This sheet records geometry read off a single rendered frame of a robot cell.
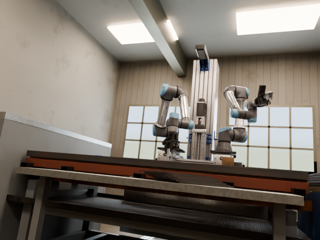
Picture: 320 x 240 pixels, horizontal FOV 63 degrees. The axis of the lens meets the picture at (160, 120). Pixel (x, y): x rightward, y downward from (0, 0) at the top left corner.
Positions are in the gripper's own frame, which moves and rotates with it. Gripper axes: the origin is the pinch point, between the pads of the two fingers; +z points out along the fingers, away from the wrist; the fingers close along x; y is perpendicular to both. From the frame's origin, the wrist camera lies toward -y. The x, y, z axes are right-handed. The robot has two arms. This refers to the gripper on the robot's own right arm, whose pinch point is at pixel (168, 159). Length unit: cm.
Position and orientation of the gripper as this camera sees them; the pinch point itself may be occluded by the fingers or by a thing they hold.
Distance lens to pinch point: 195.4
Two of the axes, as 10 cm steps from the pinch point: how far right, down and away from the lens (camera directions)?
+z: -1.0, 9.7, -2.1
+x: 8.5, 1.9, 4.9
